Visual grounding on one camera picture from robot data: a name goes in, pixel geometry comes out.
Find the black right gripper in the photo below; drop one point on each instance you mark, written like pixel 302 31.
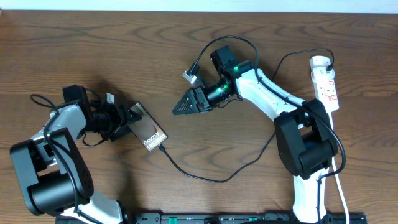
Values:
pixel 200 94

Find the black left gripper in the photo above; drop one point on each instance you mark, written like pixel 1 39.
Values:
pixel 121 118

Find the bronze Galaxy smartphone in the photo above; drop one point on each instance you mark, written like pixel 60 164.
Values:
pixel 147 130

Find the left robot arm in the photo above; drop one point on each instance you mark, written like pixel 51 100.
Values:
pixel 52 174

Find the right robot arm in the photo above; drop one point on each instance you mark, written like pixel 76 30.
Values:
pixel 306 140

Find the white charger adapter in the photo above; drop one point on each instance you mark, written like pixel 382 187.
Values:
pixel 319 60

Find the white power strip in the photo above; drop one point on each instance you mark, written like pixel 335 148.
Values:
pixel 325 89

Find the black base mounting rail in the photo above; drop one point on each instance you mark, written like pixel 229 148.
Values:
pixel 269 217

